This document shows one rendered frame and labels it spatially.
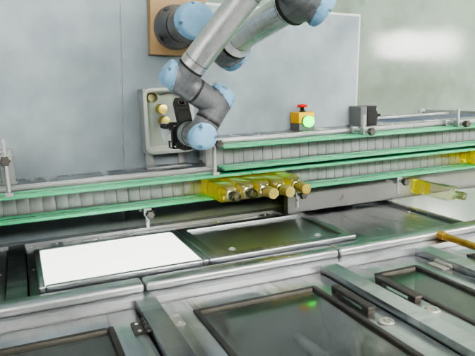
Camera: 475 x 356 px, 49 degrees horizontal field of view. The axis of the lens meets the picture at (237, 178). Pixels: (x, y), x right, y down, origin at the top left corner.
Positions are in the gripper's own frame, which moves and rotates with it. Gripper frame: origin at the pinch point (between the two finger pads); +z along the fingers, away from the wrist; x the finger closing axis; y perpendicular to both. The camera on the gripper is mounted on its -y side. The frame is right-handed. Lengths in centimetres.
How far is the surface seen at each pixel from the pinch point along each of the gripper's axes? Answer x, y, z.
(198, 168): 8.9, 16.3, 0.3
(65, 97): -31.8, -9.9, 12.9
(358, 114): 79, 2, 6
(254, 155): 30.4, 13.8, -0.1
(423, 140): 108, 15, 0
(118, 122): -15.1, -0.6, 12.9
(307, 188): 36, 22, -28
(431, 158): 112, 22, 0
